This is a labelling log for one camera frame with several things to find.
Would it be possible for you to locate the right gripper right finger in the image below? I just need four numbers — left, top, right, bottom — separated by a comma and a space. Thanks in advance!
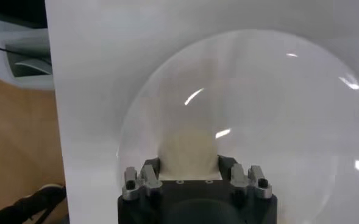
218, 155, 273, 200

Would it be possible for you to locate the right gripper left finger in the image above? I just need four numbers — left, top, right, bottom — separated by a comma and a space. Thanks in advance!
123, 157, 163, 201

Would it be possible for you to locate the white steamed baozi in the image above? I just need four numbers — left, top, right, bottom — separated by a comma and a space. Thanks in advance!
157, 126, 222, 181

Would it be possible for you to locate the white round plate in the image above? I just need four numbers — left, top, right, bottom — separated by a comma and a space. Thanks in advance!
116, 29, 359, 224

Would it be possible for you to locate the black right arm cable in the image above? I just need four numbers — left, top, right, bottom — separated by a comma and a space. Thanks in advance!
0, 184, 68, 224

